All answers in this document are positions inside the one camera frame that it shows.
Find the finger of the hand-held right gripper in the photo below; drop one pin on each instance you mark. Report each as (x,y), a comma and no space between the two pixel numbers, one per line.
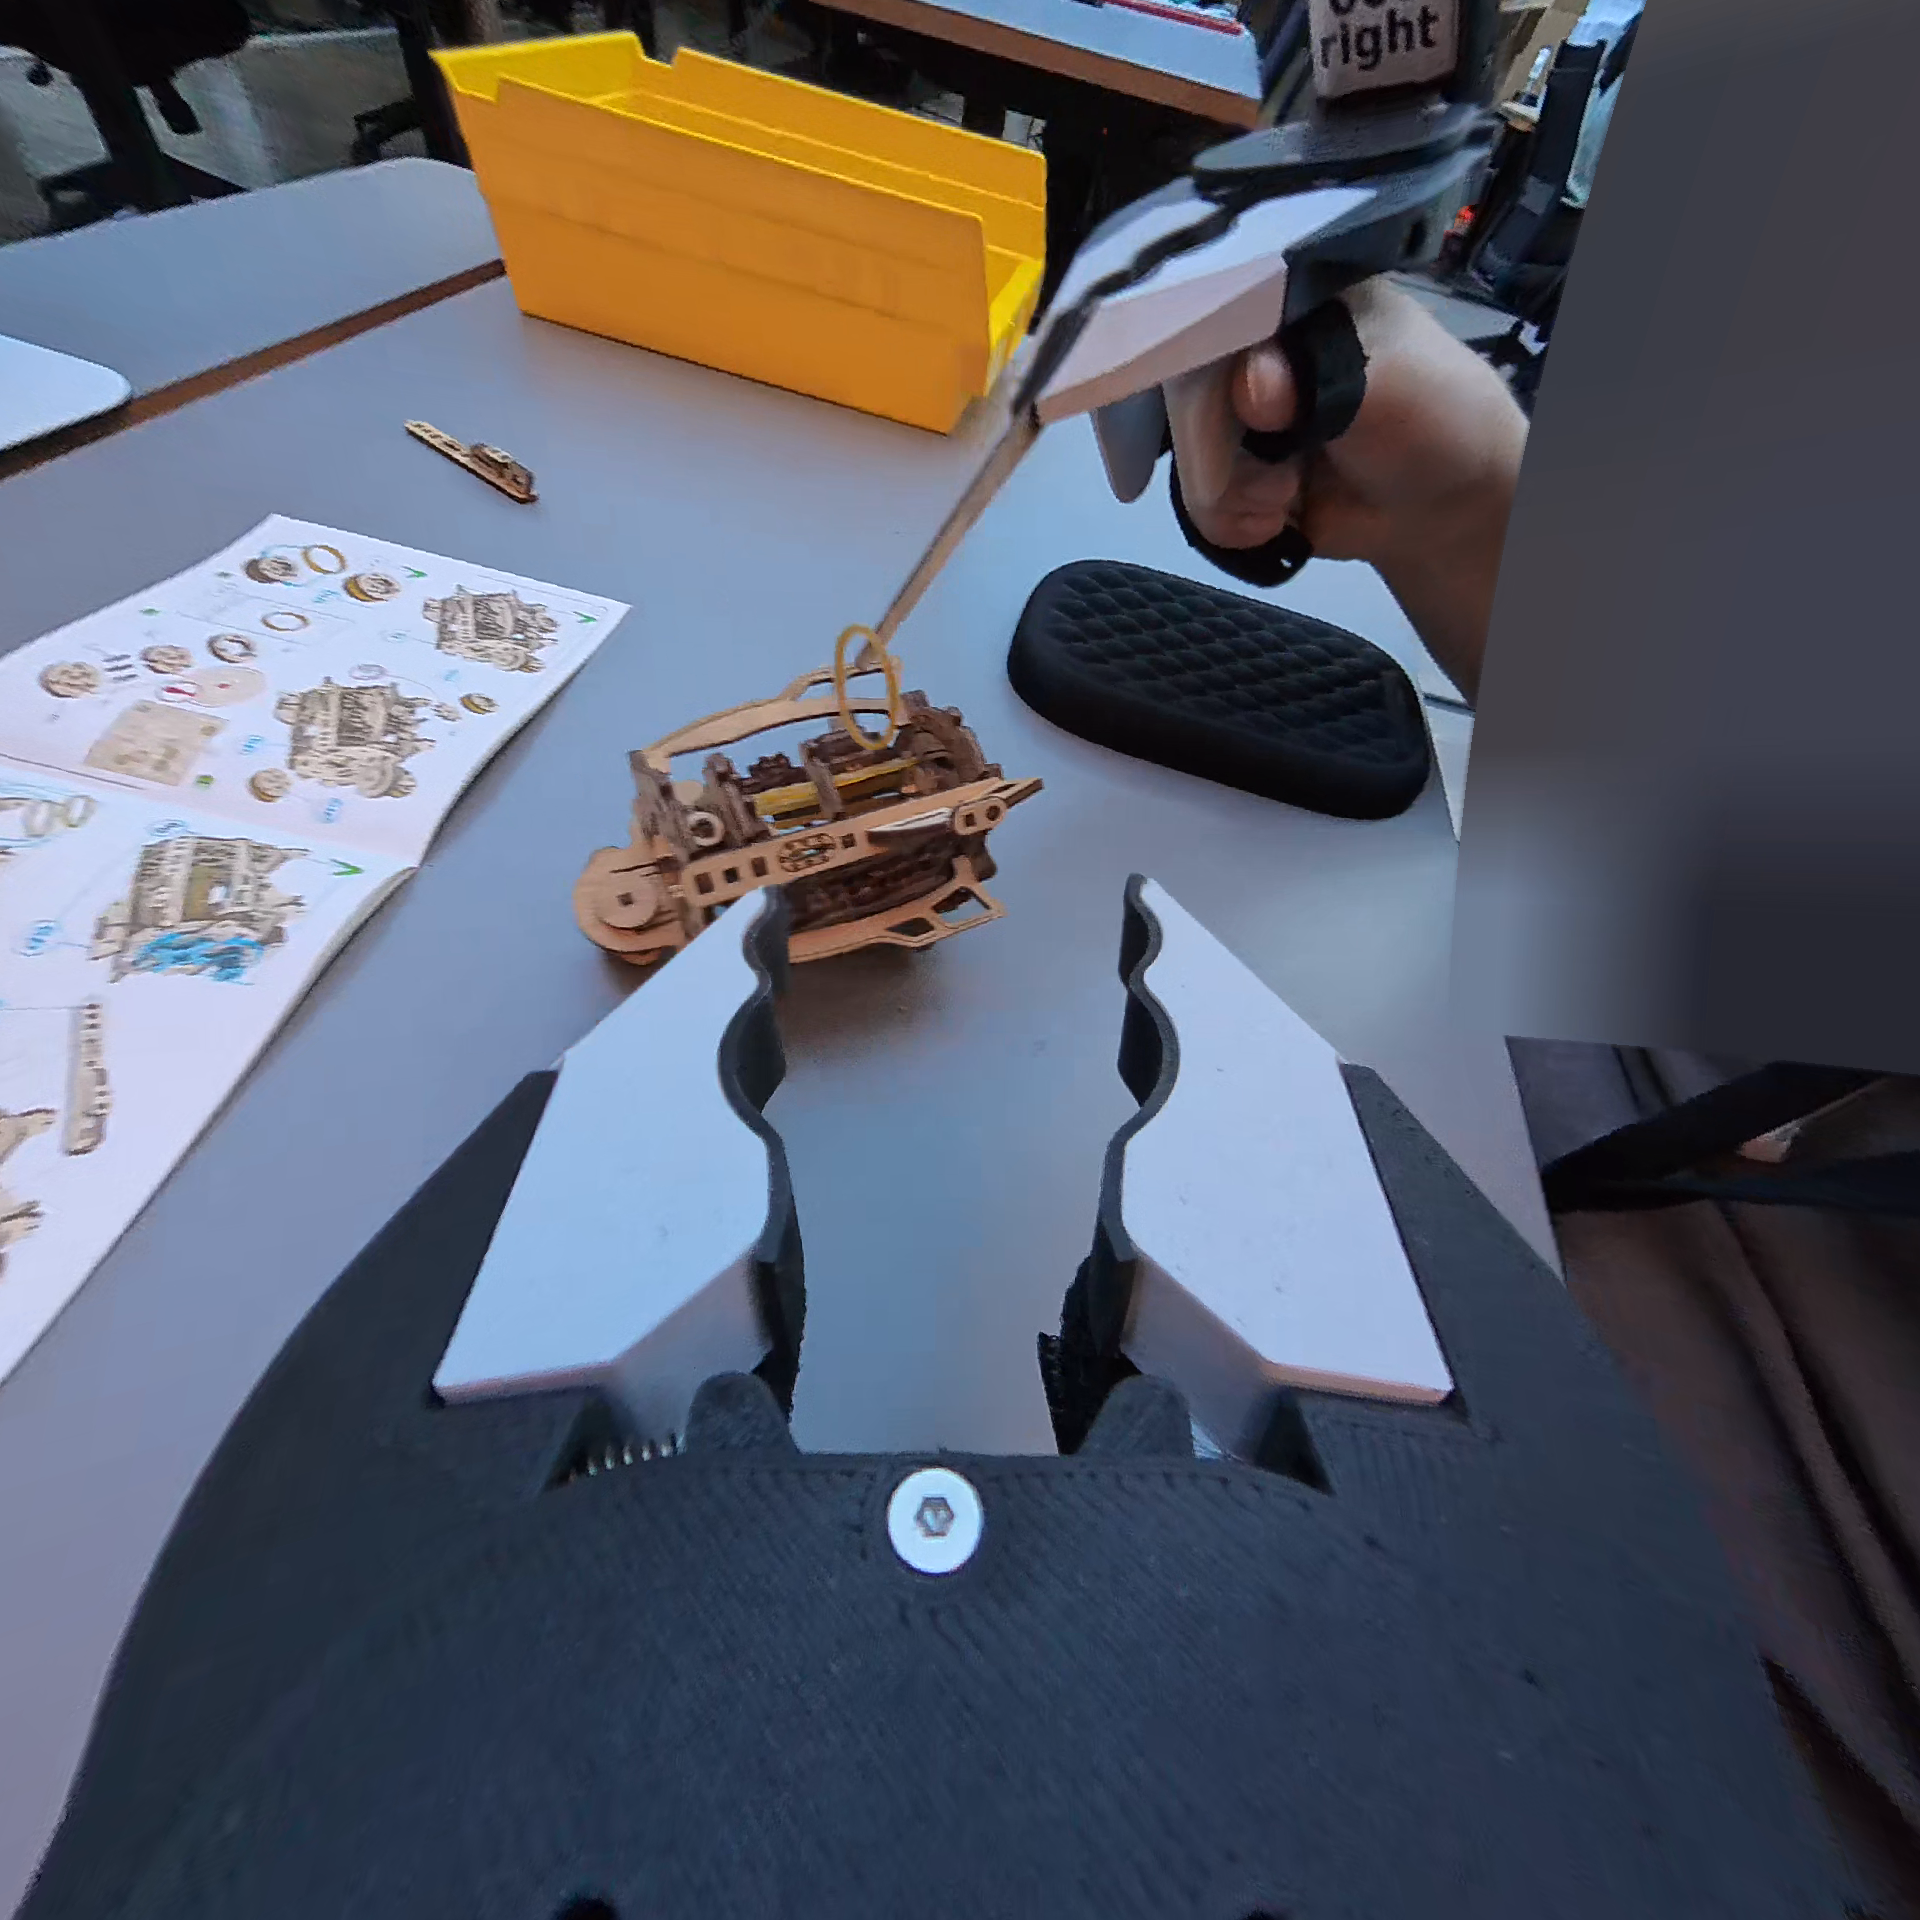
(1184,338)
(1289,218)

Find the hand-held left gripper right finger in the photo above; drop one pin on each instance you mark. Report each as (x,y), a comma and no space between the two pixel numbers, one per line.
(1276,1200)

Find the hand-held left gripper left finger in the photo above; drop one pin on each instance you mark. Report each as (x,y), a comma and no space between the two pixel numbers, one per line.
(628,1200)

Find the thin wooden stick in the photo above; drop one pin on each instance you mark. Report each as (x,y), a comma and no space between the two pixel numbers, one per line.
(961,523)

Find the wooden mechanical model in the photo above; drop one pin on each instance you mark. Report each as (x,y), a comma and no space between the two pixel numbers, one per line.
(809,855)

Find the yellow rubber band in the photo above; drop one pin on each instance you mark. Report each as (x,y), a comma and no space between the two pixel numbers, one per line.
(840,675)

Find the small wooden model part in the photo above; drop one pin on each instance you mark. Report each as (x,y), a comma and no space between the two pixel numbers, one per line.
(480,458)

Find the person's right hand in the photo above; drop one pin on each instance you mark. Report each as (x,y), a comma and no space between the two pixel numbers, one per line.
(1424,450)

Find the background table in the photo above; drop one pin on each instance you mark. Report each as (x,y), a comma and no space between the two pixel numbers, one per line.
(1050,43)

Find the black honeycomb pad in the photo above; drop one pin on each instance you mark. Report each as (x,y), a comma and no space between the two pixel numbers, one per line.
(1231,691)

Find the illustrated instruction booklet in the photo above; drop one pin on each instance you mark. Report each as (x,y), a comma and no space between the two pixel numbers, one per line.
(180,1185)

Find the yellow plastic bin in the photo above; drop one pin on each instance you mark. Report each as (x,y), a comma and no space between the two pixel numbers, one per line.
(721,270)

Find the person's trousers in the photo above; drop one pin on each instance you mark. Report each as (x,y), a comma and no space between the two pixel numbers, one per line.
(1723,1425)

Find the white stand base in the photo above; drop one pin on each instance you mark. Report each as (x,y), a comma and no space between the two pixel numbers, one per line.
(43,388)

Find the black office chair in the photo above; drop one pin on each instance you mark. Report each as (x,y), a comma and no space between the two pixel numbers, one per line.
(136,90)

